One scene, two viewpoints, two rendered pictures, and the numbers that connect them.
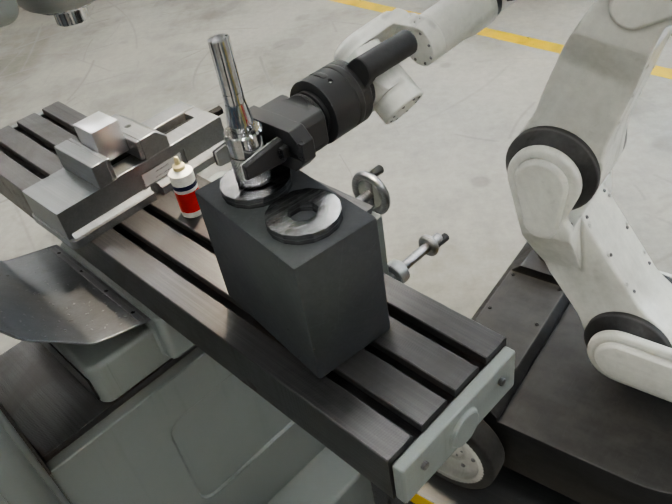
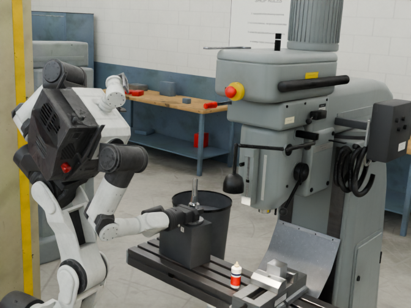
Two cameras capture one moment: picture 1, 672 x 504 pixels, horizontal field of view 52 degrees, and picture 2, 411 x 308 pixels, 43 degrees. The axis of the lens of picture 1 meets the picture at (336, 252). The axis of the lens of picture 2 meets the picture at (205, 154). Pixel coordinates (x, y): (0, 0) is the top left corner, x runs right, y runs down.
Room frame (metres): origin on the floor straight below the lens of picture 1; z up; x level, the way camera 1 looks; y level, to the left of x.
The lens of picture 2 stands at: (2.83, -0.29, 1.98)
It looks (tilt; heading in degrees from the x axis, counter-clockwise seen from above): 14 degrees down; 169
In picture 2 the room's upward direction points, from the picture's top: 3 degrees clockwise
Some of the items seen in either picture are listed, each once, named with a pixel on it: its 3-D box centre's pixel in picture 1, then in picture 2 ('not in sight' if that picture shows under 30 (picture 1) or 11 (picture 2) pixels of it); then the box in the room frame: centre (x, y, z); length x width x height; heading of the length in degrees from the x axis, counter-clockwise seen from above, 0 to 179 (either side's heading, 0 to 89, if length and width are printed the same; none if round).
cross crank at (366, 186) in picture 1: (360, 200); not in sight; (1.32, -0.08, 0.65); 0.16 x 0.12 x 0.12; 129
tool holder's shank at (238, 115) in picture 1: (230, 85); (194, 190); (0.72, 0.08, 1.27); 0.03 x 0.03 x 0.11
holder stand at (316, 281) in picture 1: (293, 256); (185, 236); (0.68, 0.06, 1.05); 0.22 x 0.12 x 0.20; 32
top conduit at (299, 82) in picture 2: not in sight; (315, 82); (1.10, 0.43, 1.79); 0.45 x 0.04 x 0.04; 129
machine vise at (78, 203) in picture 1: (127, 158); (271, 287); (1.09, 0.33, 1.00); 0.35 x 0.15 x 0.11; 131
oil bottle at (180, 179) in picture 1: (184, 185); (236, 274); (0.97, 0.22, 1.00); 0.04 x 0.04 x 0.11
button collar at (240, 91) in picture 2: not in sight; (235, 91); (1.15, 0.13, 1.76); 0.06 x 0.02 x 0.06; 39
